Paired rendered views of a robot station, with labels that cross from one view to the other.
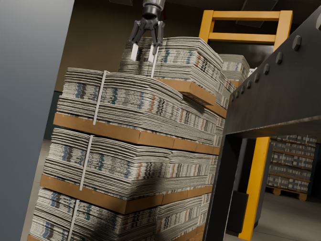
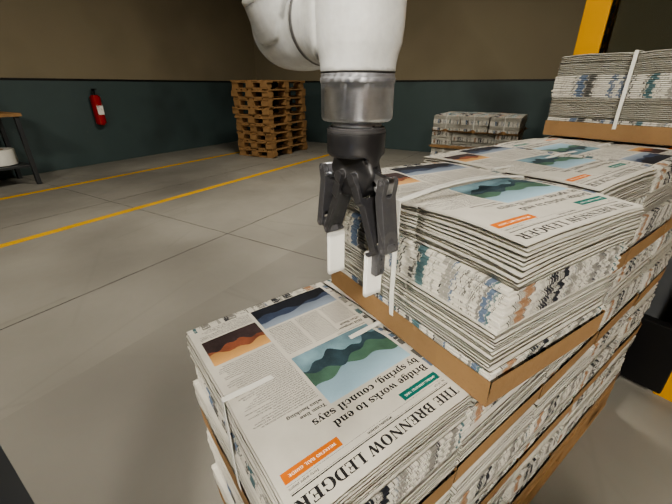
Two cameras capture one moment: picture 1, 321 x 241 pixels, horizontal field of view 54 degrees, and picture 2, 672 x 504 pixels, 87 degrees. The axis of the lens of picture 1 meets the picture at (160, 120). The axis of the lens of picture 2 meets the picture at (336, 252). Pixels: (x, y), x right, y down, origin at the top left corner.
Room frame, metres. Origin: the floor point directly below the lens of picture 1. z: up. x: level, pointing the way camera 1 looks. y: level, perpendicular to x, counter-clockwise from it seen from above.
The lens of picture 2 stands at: (0.86, -0.06, 1.21)
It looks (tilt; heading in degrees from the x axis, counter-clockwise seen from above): 25 degrees down; 27
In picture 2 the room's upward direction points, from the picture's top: straight up
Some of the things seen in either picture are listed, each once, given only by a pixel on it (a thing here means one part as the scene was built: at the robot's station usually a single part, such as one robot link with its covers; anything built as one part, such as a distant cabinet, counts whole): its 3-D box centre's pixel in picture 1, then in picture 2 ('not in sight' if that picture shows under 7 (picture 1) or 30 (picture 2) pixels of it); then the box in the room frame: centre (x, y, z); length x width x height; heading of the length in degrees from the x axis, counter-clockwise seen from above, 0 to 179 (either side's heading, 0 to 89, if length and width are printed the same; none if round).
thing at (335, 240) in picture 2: (134, 52); (336, 252); (1.31, 0.17, 0.97); 0.03 x 0.01 x 0.07; 154
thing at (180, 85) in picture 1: (187, 93); (503, 325); (1.39, -0.09, 0.86); 0.29 x 0.16 x 0.04; 149
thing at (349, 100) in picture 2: (154, 2); (357, 100); (1.29, 0.13, 1.19); 0.09 x 0.09 x 0.06
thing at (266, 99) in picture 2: not in sight; (271, 117); (6.87, 4.35, 0.65); 1.26 x 0.86 x 1.30; 179
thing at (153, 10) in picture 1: (150, 19); (355, 160); (1.29, 0.13, 1.12); 0.08 x 0.07 x 0.09; 64
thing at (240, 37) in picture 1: (241, 38); not in sight; (2.66, -0.54, 1.62); 0.75 x 0.06 x 0.06; 64
